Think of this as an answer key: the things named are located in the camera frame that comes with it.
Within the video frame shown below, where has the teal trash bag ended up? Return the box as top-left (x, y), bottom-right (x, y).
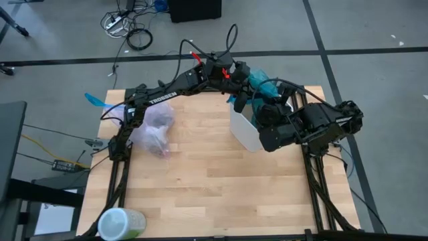
top-left (226, 68), bottom-right (281, 127)

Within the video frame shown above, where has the white plastic trash bin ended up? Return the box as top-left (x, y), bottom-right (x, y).
top-left (228, 96), bottom-right (296, 153)

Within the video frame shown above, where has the pink bag with blue drawstring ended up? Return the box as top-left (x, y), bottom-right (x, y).
top-left (84, 92), bottom-right (177, 159)

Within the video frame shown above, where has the black box on floor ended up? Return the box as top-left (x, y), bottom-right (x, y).
top-left (168, 0), bottom-right (223, 24)

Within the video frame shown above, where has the white power strip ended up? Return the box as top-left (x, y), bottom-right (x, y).
top-left (105, 15), bottom-right (125, 31)

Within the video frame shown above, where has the silver mounting plate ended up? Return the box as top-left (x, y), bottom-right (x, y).
top-left (84, 138), bottom-right (111, 150)

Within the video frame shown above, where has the white cylindrical wipes canister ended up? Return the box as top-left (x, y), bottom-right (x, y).
top-left (97, 207), bottom-right (147, 241)

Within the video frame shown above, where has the black chair leg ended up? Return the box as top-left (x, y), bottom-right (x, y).
top-left (0, 5), bottom-right (30, 37)

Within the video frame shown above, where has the black caster foot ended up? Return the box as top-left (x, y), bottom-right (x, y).
top-left (0, 63), bottom-right (16, 76)

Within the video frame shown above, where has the white board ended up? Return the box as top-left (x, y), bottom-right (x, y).
top-left (33, 202), bottom-right (80, 236)

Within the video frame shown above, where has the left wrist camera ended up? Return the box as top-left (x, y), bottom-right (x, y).
top-left (233, 91), bottom-right (249, 114)

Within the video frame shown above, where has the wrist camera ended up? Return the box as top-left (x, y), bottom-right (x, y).
top-left (277, 82), bottom-right (299, 105)
top-left (233, 91), bottom-right (249, 114)

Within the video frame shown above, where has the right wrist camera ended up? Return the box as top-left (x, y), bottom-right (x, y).
top-left (277, 82), bottom-right (299, 105)

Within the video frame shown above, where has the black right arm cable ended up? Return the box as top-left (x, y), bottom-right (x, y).
top-left (251, 78), bottom-right (335, 121)

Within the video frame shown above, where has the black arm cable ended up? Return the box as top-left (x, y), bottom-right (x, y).
top-left (251, 78), bottom-right (335, 121)
top-left (166, 23), bottom-right (239, 88)

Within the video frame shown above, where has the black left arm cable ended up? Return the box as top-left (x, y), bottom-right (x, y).
top-left (166, 23), bottom-right (239, 88)

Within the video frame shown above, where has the coiled black cable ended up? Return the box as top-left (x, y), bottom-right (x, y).
top-left (126, 27), bottom-right (154, 52)

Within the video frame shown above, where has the black aluminium table frame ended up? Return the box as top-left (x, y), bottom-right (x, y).
top-left (76, 83), bottom-right (364, 241)

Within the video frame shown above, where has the yellow cable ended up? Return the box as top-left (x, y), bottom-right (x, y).
top-left (21, 133), bottom-right (92, 169)

